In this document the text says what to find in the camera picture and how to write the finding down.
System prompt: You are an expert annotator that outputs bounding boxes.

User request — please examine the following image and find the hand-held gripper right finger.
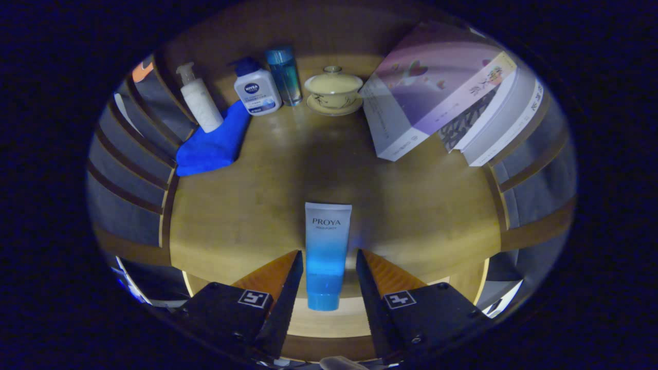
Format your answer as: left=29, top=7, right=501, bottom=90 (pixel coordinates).
left=356, top=249, right=494, bottom=360

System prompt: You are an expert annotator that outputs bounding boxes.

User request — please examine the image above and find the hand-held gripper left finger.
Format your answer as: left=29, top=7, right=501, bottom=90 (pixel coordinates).
left=172, top=250, right=304, bottom=360

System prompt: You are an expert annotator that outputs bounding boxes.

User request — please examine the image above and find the blue cosmetic tube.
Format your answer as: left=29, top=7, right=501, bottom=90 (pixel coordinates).
left=304, top=202, right=353, bottom=311

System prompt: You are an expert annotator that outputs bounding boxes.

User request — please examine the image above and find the wooden countertop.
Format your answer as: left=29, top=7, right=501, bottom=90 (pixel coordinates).
left=167, top=54, right=503, bottom=340

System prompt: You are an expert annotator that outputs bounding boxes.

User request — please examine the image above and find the wooden cabinet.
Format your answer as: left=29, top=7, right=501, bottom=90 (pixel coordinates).
left=87, top=0, right=576, bottom=363

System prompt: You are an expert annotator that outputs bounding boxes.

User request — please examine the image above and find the blue folded cloth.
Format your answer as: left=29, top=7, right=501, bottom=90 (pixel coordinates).
left=176, top=100, right=251, bottom=177

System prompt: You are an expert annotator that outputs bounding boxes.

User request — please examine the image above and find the dark patterned book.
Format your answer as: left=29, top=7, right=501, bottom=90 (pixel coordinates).
left=438, top=85, right=502, bottom=153

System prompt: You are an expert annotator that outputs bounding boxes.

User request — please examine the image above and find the purple book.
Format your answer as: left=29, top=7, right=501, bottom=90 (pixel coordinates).
left=359, top=22, right=517, bottom=162

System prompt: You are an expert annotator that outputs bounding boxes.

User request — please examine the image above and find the white bottle with blue cap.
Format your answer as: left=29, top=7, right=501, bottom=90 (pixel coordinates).
left=228, top=56, right=282, bottom=116

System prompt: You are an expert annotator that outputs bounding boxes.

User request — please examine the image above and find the white pump bottle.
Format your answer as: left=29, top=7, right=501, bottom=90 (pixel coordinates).
left=176, top=62, right=225, bottom=134

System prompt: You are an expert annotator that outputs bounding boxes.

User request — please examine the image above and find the beige lidded tea cup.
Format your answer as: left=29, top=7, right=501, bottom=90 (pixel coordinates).
left=304, top=66, right=364, bottom=117

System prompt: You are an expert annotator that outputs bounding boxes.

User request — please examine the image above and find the teal bottle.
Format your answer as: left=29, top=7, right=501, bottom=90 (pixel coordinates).
left=265, top=46, right=303, bottom=107

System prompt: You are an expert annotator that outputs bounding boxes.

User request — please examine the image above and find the plain white book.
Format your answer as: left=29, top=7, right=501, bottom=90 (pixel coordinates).
left=455, top=66, right=533, bottom=155

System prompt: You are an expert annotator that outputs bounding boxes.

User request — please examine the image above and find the white book with printed spine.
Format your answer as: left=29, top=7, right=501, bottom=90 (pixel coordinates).
left=467, top=78, right=545, bottom=167

